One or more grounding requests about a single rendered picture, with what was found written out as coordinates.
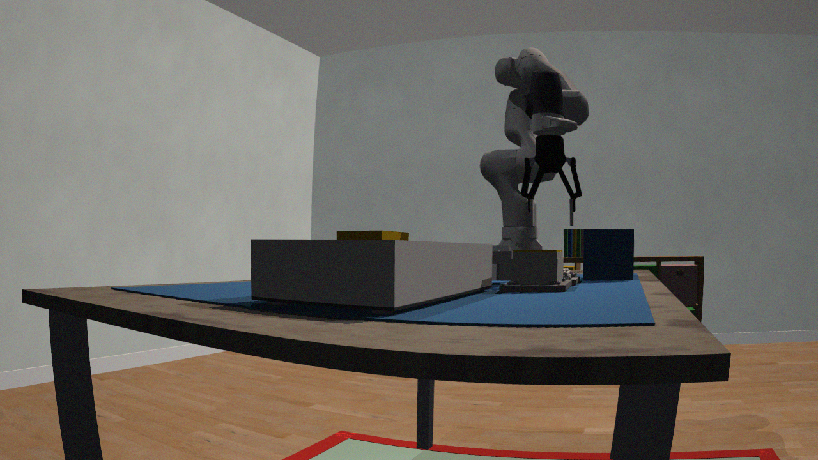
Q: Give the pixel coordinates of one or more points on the yellow plate with grid of black holes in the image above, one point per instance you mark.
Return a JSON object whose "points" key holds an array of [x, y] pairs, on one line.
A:
{"points": [[537, 267]]}

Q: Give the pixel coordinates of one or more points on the blue bench mat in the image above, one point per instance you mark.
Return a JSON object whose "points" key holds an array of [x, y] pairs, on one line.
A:
{"points": [[589, 303]]}

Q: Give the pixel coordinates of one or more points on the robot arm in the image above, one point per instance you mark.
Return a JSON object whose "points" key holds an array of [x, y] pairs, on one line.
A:
{"points": [[552, 95]]}

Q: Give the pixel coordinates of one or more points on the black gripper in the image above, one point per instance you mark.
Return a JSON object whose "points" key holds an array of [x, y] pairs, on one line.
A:
{"points": [[550, 157]]}

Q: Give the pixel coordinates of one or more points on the yellow bin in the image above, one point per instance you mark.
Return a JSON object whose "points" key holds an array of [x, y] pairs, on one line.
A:
{"points": [[372, 235]]}

